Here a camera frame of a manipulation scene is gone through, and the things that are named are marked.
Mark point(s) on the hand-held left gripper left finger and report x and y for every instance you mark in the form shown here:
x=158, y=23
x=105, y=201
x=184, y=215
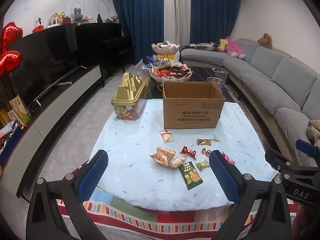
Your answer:
x=93, y=173

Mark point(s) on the pink pig plush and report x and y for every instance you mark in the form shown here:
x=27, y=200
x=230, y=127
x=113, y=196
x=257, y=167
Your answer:
x=88, y=18

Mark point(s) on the pink plush toy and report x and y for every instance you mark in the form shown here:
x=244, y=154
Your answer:
x=235, y=47

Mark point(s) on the brown items on piano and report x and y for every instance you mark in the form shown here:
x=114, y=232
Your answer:
x=112, y=19

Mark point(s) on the grey sectional sofa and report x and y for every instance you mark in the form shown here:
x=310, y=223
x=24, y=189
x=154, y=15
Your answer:
x=275, y=85

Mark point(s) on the clear packet with yellow snack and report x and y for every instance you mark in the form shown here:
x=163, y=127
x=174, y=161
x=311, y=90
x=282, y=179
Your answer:
x=167, y=136

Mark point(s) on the yellow plush toy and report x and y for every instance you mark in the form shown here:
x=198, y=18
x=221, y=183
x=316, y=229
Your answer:
x=222, y=44

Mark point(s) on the colourful striped mat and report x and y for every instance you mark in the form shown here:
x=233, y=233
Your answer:
x=150, y=220

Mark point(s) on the grey storage bin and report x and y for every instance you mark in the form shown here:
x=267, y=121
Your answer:
x=220, y=73

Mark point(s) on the white wooden frame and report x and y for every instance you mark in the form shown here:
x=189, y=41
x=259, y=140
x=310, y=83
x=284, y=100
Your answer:
x=53, y=24

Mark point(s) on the red candy bag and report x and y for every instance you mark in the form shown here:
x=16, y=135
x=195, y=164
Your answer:
x=228, y=158

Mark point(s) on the beige plush toy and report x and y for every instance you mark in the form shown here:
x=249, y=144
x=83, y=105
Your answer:
x=313, y=132

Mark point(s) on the red snack packet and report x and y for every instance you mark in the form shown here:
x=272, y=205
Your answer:
x=188, y=151

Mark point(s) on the beige printed gift box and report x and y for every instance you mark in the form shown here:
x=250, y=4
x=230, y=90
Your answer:
x=19, y=108

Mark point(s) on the small light green snack packet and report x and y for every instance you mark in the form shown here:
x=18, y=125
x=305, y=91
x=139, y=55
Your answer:
x=202, y=165

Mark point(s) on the light blue patterned cloth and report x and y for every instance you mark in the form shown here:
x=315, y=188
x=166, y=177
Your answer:
x=140, y=135

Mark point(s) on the pile of red wrapped snacks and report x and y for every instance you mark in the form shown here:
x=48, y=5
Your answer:
x=172, y=70

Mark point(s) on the pile of colourful packets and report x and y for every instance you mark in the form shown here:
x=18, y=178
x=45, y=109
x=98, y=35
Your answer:
x=10, y=137

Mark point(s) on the grey bunny plush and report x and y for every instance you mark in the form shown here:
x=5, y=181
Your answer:
x=78, y=15

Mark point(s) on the brown cardboard box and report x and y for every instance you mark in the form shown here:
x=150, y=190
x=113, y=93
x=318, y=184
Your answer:
x=192, y=110

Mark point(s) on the white sheer curtain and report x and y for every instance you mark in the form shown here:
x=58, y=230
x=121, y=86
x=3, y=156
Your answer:
x=173, y=12

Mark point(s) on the black upright piano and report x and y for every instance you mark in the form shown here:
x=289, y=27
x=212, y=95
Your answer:
x=112, y=45

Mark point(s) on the red heart balloon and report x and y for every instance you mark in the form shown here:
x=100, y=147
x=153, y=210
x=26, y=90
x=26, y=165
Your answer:
x=11, y=35
x=8, y=61

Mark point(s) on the white tiered snack stand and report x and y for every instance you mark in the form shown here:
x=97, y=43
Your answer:
x=170, y=78

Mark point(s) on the clear plastic bag of nuts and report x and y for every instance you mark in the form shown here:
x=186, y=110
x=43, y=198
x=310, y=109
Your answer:
x=143, y=76

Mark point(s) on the grey remote control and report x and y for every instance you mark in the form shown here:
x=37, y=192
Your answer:
x=65, y=83

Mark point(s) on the brown plush toy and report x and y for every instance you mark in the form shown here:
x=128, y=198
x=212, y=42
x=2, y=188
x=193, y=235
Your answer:
x=265, y=41

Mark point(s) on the small red box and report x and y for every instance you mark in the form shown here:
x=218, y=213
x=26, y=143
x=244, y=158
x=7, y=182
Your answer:
x=66, y=20

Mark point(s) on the dark foil candy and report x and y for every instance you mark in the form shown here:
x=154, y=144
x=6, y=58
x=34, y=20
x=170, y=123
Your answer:
x=207, y=152

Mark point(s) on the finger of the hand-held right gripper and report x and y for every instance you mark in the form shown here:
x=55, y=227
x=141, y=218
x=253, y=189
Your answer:
x=306, y=148
x=276, y=161

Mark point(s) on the pale yellow snack packet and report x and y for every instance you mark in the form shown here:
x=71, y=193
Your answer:
x=178, y=161

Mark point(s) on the gold snack packet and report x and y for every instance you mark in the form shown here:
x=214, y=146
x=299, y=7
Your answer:
x=204, y=142

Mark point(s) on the blue curtain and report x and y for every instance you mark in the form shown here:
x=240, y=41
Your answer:
x=212, y=12
x=140, y=17

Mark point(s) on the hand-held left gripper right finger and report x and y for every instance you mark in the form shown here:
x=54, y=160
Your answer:
x=223, y=177

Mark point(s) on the grey television cabinet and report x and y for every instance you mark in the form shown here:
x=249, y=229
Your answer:
x=30, y=135

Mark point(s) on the white security camera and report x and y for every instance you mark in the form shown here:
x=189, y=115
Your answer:
x=40, y=21

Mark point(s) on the pile of pale wrapped snacks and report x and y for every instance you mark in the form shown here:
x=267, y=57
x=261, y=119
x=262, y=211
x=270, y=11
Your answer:
x=165, y=45

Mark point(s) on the pile of cloth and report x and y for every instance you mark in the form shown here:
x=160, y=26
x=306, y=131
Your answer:
x=203, y=46

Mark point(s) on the black metronome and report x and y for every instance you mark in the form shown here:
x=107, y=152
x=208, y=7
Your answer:
x=99, y=18

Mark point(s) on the black curved television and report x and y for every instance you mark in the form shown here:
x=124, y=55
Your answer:
x=45, y=57

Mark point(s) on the clear candy box gold lid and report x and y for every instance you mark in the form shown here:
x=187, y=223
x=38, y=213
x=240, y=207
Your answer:
x=128, y=92

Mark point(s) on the large dark green snack packet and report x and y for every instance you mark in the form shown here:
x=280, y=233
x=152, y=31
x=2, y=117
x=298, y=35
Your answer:
x=191, y=176

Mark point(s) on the gold foil balloon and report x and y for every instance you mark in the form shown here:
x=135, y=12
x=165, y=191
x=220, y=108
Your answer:
x=58, y=15

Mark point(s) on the small pale green candy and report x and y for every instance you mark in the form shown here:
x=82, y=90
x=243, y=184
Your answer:
x=217, y=138

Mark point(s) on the orange snack packet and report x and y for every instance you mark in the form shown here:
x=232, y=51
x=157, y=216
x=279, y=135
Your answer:
x=167, y=151
x=160, y=158

